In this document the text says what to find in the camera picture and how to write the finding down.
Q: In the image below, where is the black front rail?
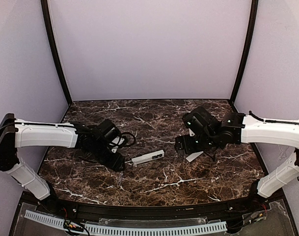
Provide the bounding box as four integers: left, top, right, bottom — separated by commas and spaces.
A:
48, 199, 260, 220

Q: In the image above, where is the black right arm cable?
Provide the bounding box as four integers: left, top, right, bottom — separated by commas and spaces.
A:
203, 146, 220, 162

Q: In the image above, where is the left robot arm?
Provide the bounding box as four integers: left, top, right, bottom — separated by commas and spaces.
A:
0, 113, 126, 201

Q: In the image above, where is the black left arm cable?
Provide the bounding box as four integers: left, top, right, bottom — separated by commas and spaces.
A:
112, 132, 137, 149

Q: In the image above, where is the black left frame post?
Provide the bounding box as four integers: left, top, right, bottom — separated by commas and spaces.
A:
40, 0, 73, 106

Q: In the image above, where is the white battery cover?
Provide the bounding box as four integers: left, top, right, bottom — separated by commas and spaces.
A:
186, 151, 204, 162

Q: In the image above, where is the black right frame post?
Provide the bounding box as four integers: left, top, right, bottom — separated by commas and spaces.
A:
229, 0, 259, 104

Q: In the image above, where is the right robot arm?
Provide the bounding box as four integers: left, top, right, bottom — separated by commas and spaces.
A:
175, 106, 299, 199

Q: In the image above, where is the white cable duct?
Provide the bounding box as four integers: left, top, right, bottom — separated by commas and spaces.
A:
24, 210, 227, 236

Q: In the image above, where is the black frame post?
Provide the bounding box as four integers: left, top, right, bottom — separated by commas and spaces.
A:
229, 0, 259, 104
40, 0, 73, 106

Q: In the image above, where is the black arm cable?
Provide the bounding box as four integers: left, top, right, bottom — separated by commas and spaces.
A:
203, 146, 220, 162
112, 132, 137, 149

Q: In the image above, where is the white remote control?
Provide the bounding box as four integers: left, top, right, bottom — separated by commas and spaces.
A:
131, 149, 164, 166

